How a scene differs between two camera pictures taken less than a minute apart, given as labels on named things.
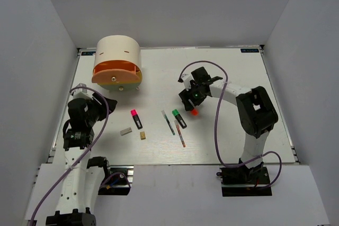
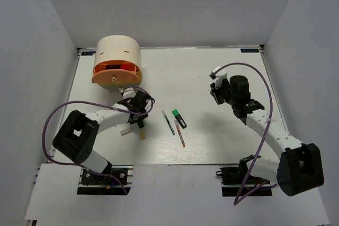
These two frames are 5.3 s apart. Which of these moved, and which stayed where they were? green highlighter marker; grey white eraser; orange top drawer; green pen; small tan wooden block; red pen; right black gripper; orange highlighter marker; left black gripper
Moved: orange highlighter marker; right black gripper; left black gripper
Stayed: red pen; small tan wooden block; green highlighter marker; grey white eraser; orange top drawer; green pen
